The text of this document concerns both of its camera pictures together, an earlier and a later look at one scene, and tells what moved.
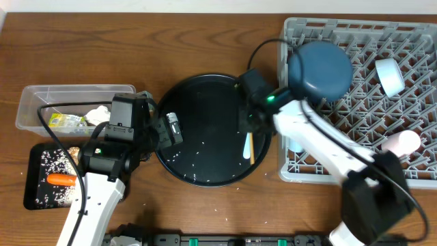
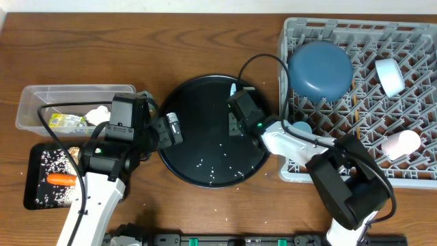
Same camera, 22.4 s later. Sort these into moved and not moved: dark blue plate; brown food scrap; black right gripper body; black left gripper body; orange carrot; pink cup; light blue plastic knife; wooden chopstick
Moved: light blue plastic knife; black right gripper body; wooden chopstick
Not moved: dark blue plate; black left gripper body; pink cup; orange carrot; brown food scrap
